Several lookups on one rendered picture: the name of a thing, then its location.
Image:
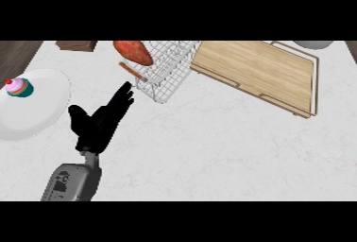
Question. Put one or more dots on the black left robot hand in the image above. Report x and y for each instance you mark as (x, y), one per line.
(100, 123)

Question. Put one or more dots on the orange sweet potato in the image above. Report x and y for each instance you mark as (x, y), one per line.
(134, 52)

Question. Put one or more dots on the grey round bowl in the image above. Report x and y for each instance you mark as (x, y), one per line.
(314, 44)

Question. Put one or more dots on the white round plate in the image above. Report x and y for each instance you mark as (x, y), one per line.
(35, 107)

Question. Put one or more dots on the pink frosted cupcake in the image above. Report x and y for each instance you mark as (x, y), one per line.
(20, 87)

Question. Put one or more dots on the brown wooden block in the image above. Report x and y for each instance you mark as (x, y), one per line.
(78, 45)

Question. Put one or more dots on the pale wooden tray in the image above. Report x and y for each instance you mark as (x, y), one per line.
(261, 72)

